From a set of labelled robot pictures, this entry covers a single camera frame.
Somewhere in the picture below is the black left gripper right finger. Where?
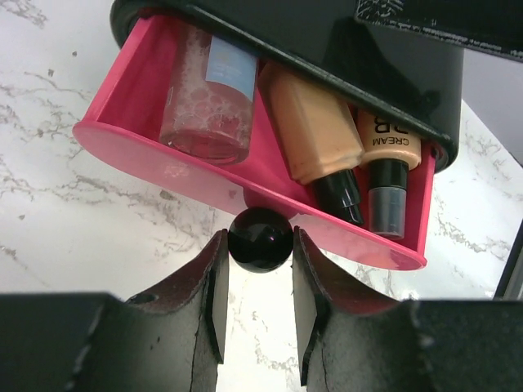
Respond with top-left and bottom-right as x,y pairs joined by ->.
293,228 -> 522,391

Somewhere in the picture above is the square beige foundation bottle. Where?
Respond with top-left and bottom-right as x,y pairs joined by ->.
258,63 -> 364,226

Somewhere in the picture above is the pink top drawer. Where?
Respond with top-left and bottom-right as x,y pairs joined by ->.
73,16 -> 435,271

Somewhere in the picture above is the black drawer organizer cabinet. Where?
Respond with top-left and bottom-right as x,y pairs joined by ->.
110,0 -> 463,171

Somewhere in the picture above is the clear glass bottle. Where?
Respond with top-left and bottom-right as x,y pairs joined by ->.
159,25 -> 258,165

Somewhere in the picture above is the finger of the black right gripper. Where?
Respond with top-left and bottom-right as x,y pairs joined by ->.
355,0 -> 522,61

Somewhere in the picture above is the round beige cream bottle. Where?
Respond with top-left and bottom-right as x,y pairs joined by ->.
356,109 -> 422,239

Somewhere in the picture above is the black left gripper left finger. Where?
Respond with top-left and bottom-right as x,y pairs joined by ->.
1,230 -> 228,391

